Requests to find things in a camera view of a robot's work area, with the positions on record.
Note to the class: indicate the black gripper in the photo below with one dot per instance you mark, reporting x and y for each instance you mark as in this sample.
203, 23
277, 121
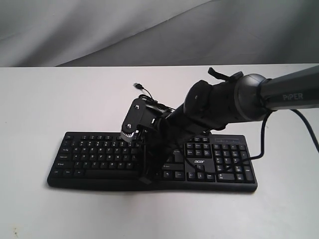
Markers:
161, 134

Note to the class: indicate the dark piper robot arm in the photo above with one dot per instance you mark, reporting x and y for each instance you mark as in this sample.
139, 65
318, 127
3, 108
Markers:
236, 99

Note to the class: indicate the black acer keyboard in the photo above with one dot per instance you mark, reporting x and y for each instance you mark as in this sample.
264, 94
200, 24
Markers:
104, 161

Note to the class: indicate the grey backdrop cloth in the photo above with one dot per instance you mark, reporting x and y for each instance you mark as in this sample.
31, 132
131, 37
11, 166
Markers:
100, 33

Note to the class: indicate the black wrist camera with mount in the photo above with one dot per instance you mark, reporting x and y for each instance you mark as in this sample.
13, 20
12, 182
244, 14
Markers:
134, 119

